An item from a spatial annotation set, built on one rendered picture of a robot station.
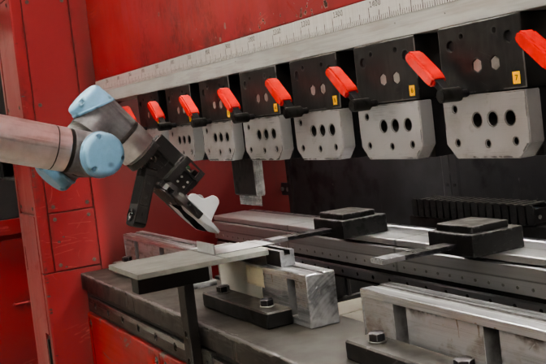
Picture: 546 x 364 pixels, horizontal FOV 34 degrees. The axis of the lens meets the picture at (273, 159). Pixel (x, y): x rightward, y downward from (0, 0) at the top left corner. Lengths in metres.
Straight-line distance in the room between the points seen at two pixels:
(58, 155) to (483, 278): 0.74
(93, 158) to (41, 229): 1.07
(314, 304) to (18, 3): 1.33
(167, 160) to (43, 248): 0.89
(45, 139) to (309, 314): 0.54
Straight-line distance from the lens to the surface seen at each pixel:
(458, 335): 1.24
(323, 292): 1.59
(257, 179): 1.73
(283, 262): 1.68
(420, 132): 1.20
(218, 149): 1.78
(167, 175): 1.69
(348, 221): 1.83
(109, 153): 1.48
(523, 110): 1.04
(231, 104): 1.63
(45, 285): 2.54
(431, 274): 1.69
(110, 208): 2.57
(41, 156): 1.47
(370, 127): 1.29
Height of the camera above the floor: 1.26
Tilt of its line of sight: 3 degrees down
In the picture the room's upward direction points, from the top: 7 degrees counter-clockwise
